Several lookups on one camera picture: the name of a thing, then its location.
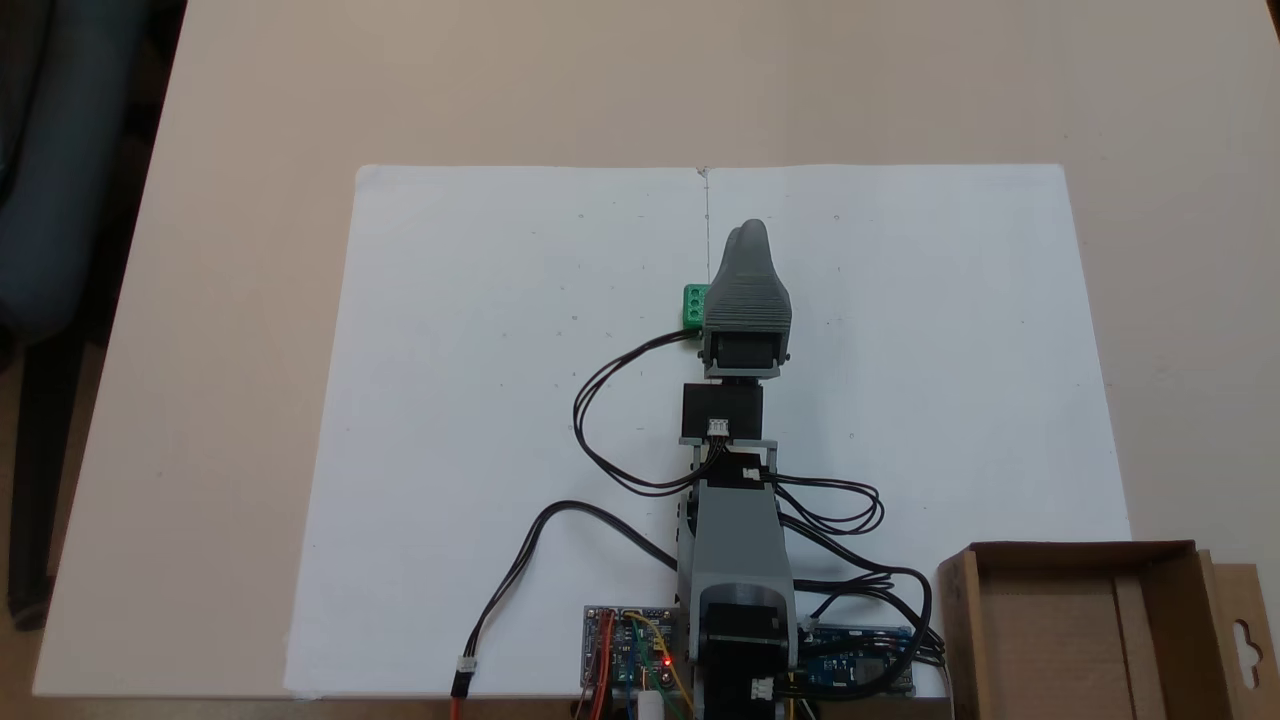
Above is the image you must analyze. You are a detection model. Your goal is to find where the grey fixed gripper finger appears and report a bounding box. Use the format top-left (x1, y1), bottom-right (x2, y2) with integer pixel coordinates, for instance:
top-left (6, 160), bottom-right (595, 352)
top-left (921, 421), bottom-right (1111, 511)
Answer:
top-left (704, 219), bottom-right (793, 330)

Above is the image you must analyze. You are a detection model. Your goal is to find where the white paper sheet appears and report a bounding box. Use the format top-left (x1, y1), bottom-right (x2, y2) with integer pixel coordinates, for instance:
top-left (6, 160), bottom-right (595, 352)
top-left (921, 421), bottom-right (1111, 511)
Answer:
top-left (706, 163), bottom-right (1134, 699)
top-left (284, 165), bottom-right (709, 699)

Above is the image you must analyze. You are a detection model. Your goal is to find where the blue circuit board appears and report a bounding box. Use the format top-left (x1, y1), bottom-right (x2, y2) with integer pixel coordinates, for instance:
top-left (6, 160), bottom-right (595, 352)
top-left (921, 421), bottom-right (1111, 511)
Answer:
top-left (798, 625), bottom-right (918, 698)

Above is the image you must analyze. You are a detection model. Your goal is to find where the brown cardboard box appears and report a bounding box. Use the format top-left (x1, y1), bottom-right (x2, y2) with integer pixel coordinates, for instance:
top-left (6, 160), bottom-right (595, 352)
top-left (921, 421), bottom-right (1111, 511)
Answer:
top-left (937, 540), bottom-right (1280, 720)

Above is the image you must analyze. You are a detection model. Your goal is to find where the dark blue office chair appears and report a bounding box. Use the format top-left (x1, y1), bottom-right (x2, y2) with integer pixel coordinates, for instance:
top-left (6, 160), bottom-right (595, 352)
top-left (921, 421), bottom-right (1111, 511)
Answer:
top-left (0, 0), bottom-right (188, 633)

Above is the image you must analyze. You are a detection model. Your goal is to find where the black gripper motor cable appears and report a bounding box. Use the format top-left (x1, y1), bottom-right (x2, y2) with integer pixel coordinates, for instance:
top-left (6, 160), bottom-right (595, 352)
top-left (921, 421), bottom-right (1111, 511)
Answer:
top-left (573, 330), bottom-right (723, 497)

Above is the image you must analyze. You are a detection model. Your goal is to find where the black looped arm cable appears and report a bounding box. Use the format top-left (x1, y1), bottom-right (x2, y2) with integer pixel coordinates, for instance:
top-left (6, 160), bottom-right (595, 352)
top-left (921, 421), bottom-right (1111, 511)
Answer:
top-left (768, 474), bottom-right (886, 537)

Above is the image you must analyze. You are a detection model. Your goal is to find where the black cable with white connector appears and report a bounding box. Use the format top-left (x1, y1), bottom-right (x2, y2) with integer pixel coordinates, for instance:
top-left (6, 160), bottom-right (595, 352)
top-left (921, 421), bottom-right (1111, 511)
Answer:
top-left (449, 500), bottom-right (681, 720)

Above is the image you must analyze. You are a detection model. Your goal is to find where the black cable bundle to board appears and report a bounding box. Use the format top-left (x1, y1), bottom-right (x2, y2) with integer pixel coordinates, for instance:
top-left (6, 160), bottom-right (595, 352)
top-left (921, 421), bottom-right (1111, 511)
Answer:
top-left (785, 515), bottom-right (947, 693)

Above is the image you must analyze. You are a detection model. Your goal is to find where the yellow jumper wire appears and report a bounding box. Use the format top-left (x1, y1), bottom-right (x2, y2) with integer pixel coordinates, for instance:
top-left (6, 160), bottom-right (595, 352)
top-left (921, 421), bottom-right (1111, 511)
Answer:
top-left (625, 612), bottom-right (693, 717)

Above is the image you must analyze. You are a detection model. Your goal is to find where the circuit board with jumper wires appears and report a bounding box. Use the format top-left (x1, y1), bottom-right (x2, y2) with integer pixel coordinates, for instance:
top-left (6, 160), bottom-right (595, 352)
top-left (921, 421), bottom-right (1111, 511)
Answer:
top-left (583, 605), bottom-right (683, 698)

